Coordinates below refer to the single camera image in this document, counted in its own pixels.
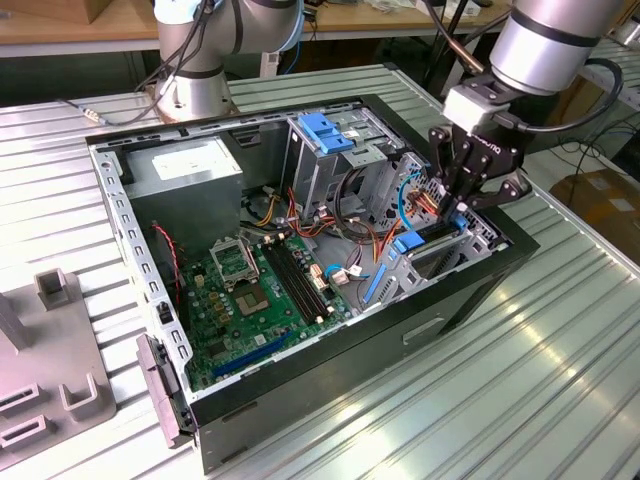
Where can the hard disk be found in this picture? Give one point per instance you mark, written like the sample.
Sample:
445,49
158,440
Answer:
409,243

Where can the CPU socket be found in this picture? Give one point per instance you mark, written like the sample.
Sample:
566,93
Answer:
252,301

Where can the grey parts rack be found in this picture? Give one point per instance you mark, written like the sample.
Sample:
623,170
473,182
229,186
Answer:
45,350

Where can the black open PC case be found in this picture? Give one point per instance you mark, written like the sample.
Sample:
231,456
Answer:
350,360

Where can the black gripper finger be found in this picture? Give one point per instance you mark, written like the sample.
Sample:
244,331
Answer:
500,197
460,170

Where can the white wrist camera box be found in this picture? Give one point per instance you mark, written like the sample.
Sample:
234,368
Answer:
467,107

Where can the wooden desk white legs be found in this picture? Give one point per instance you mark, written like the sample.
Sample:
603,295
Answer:
380,22

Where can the large cardboard box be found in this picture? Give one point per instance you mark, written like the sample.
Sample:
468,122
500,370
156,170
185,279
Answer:
610,210

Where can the black case switch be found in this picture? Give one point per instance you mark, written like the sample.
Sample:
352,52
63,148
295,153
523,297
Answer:
163,312

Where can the blue plastic drive latch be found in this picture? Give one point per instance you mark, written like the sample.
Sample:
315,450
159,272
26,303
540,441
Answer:
325,137

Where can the metal disk bay cage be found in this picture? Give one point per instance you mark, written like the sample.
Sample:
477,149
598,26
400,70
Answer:
480,250

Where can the white papers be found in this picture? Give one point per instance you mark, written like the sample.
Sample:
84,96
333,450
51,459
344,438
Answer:
382,5

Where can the grey power supply unit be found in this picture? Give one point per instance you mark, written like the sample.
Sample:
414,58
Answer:
190,210

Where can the blue expansion slot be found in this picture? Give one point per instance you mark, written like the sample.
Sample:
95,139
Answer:
250,355

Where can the grey plastic case latch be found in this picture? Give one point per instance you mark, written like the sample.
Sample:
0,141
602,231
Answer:
160,390

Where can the metal optical drive cage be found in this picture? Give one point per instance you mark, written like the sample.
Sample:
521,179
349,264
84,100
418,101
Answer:
310,175

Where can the black RAM slot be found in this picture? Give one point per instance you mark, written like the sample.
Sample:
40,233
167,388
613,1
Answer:
302,279
294,282
309,276
287,284

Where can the black stand legs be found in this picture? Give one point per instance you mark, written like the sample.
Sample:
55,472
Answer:
450,60

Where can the green motherboard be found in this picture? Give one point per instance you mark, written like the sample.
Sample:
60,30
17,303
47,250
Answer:
235,345

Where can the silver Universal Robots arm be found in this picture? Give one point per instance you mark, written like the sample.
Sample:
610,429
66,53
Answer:
545,45

